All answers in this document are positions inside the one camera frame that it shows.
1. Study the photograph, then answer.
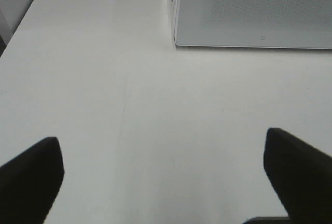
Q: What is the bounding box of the white microwave oven body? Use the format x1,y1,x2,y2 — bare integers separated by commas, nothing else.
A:
170,0,182,46

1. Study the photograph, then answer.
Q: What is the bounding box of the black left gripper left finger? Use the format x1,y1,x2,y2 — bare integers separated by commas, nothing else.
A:
1,137,64,223

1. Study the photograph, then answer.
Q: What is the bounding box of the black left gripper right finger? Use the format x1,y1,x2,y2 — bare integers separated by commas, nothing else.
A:
264,128,331,223

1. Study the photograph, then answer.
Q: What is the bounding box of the white microwave door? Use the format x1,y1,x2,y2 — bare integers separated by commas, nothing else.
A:
174,0,331,49

